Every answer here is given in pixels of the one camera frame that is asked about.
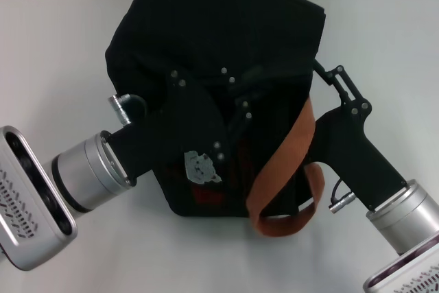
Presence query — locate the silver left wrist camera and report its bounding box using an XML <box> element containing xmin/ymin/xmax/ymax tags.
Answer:
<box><xmin>0</xmin><ymin>125</ymin><xmax>79</xmax><ymax>272</ymax></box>

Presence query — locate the right gripper connector cable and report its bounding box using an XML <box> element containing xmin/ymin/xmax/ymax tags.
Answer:
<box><xmin>328</xmin><ymin>178</ymin><xmax>359</xmax><ymax>212</ymax></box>

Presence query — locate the gripper connector cable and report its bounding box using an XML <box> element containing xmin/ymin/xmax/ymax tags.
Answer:
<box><xmin>328</xmin><ymin>178</ymin><xmax>359</xmax><ymax>212</ymax></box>
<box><xmin>108</xmin><ymin>92</ymin><xmax>149</xmax><ymax>126</ymax></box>

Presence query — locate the left gripper connector cable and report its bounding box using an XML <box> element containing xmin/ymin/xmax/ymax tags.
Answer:
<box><xmin>108</xmin><ymin>92</ymin><xmax>149</xmax><ymax>126</ymax></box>

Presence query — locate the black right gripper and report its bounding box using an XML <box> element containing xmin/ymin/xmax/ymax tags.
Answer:
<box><xmin>310</xmin><ymin>60</ymin><xmax>410</xmax><ymax>211</ymax></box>

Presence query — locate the black bag with brown handles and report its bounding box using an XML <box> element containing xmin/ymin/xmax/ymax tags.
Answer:
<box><xmin>104</xmin><ymin>0</ymin><xmax>327</xmax><ymax>238</ymax></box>

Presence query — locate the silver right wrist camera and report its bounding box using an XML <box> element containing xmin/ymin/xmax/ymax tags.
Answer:
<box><xmin>362</xmin><ymin>236</ymin><xmax>439</xmax><ymax>293</ymax></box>

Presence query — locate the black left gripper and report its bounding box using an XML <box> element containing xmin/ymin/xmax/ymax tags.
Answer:
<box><xmin>108</xmin><ymin>65</ymin><xmax>261</xmax><ymax>181</ymax></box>

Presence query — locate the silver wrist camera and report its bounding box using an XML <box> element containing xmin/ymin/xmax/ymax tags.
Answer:
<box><xmin>362</xmin><ymin>236</ymin><xmax>439</xmax><ymax>293</ymax></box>
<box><xmin>0</xmin><ymin>125</ymin><xmax>79</xmax><ymax>272</ymax></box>

